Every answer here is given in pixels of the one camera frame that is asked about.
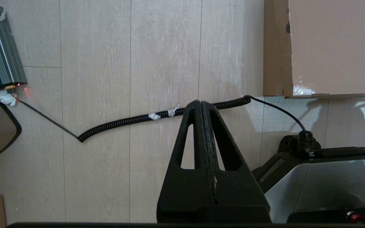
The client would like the black and silver robot base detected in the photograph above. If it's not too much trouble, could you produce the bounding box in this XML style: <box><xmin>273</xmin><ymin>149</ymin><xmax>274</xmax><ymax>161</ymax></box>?
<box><xmin>252</xmin><ymin>135</ymin><xmax>365</xmax><ymax>224</ymax></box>

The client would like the white tape wad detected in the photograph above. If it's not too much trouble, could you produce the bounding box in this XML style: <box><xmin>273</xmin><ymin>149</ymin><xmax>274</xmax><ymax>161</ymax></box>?
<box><xmin>0</xmin><ymin>89</ymin><xmax>18</xmax><ymax>107</ymax></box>

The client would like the red emergency stop button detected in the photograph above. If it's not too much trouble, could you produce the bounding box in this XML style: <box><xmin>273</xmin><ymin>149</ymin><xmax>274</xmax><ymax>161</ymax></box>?
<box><xmin>346</xmin><ymin>211</ymin><xmax>364</xmax><ymax>224</ymax></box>

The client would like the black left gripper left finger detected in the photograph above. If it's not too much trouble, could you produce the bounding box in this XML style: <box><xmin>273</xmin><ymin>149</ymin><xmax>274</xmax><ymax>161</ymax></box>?
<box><xmin>157</xmin><ymin>100</ymin><xmax>217</xmax><ymax>224</ymax></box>

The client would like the brown cardboard shoe box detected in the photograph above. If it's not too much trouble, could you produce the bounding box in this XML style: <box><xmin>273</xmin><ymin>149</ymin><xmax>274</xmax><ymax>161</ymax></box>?
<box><xmin>263</xmin><ymin>0</ymin><xmax>365</xmax><ymax>99</ymax></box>

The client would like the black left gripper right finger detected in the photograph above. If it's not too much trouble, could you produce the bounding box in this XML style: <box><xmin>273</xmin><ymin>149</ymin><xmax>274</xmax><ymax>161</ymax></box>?
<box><xmin>202</xmin><ymin>101</ymin><xmax>272</xmax><ymax>224</ymax></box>

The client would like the black coiled cable with tape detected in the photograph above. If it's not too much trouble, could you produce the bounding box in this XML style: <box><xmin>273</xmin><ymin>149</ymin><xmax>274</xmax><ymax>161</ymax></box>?
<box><xmin>13</xmin><ymin>94</ymin><xmax>315</xmax><ymax>159</ymax></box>

